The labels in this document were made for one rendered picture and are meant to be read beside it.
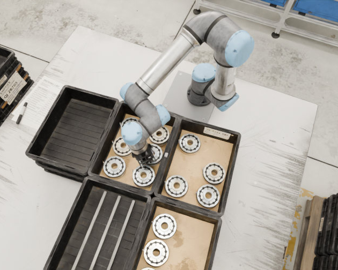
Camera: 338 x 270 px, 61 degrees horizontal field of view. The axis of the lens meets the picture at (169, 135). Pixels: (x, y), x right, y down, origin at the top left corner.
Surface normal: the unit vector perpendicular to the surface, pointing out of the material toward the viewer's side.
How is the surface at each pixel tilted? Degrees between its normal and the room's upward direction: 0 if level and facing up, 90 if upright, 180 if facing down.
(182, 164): 0
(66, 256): 0
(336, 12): 90
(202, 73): 6
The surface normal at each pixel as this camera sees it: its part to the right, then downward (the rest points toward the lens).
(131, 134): -0.11, -0.39
